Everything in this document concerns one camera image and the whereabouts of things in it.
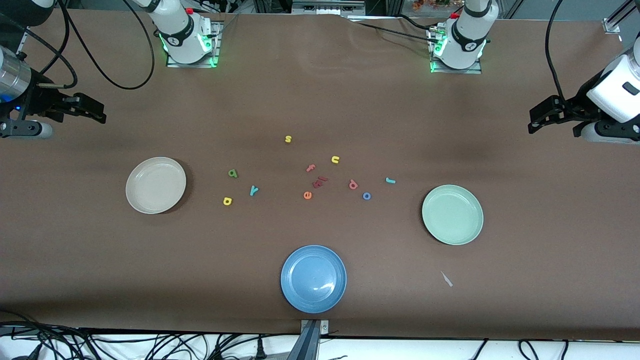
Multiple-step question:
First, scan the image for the beige brown plate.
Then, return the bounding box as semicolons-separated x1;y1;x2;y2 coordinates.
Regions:
125;157;187;215

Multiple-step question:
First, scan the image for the light green plate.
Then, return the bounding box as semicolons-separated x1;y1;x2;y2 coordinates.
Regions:
421;184;485;246

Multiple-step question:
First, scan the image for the orange leaf decoration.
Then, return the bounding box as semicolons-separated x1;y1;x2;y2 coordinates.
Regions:
411;0;451;12

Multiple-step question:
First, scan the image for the brown table cover sheet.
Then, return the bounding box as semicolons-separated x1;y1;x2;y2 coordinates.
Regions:
0;9;640;341

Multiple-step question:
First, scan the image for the grey metal box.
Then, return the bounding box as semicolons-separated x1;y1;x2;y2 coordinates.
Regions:
291;0;367;16

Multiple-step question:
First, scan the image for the blue plate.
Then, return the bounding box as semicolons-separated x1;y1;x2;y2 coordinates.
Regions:
280;244;347;314

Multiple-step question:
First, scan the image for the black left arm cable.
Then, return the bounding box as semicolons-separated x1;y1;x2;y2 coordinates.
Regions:
545;0;568;101

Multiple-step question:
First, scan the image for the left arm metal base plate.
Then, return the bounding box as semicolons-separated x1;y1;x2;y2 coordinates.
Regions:
429;27;484;75

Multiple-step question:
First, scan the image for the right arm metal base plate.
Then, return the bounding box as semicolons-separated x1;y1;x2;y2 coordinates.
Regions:
166;21;221;69

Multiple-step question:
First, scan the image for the thin black base cable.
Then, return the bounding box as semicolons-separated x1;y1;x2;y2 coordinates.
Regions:
345;15;441;46

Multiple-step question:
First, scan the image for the grey metal camera mount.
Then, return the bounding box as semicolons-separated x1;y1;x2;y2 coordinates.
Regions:
286;319;331;360

